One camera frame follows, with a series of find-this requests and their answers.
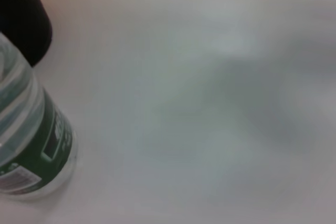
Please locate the clear water bottle green label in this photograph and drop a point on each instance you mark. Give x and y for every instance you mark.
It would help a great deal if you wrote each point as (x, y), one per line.
(31, 129)

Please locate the black mesh pen holder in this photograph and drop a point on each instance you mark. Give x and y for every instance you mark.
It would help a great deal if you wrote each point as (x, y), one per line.
(21, 19)

